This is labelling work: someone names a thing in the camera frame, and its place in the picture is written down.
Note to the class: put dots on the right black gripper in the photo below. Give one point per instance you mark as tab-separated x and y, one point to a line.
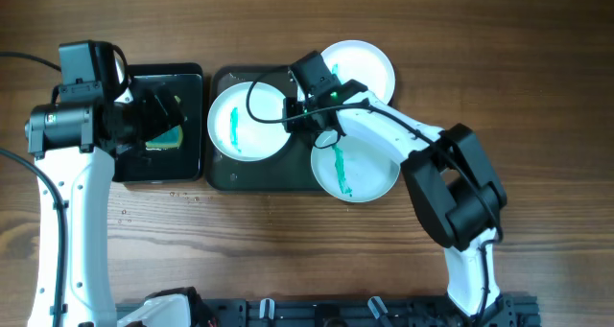
295	125

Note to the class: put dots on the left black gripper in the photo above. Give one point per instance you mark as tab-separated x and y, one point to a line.
156	121

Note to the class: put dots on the yellow green sponge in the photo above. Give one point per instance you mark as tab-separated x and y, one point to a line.
168	139

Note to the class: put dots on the white plate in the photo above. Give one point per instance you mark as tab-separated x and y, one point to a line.
350	169
362	62
238	136

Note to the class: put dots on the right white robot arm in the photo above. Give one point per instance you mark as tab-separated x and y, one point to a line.
456	195

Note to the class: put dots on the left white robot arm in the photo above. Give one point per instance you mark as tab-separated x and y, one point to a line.
73	141

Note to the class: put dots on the small black tray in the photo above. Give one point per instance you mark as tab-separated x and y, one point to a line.
188	83

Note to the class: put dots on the white plate top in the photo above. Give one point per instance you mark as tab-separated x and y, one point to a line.
362	62

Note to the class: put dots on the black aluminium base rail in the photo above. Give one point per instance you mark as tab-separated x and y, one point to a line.
507	310

